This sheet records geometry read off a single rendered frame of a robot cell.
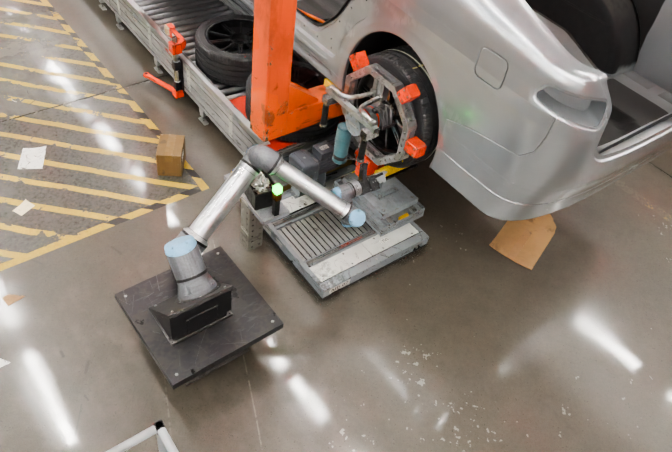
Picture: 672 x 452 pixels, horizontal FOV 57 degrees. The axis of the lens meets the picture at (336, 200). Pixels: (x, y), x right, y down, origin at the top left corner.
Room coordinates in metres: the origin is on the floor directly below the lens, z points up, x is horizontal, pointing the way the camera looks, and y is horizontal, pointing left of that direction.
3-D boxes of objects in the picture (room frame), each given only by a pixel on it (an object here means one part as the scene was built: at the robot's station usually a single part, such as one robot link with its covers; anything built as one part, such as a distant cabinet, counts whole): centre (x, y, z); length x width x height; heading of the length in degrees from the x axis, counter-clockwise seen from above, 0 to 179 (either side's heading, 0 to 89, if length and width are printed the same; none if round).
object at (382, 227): (2.98, -0.27, 0.13); 0.50 x 0.36 x 0.10; 43
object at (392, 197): (2.98, -0.27, 0.32); 0.40 x 0.30 x 0.28; 43
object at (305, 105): (3.20, 0.23, 0.69); 0.52 x 0.17 x 0.35; 133
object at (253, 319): (1.78, 0.57, 0.15); 0.60 x 0.60 x 0.30; 45
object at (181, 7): (4.18, 1.03, 0.14); 2.47 x 0.85 x 0.27; 43
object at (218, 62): (4.05, 0.89, 0.39); 0.66 x 0.66 x 0.24
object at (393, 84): (2.86, -0.15, 0.85); 0.54 x 0.07 x 0.54; 43
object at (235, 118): (3.91, 1.31, 0.28); 2.47 x 0.09 x 0.22; 43
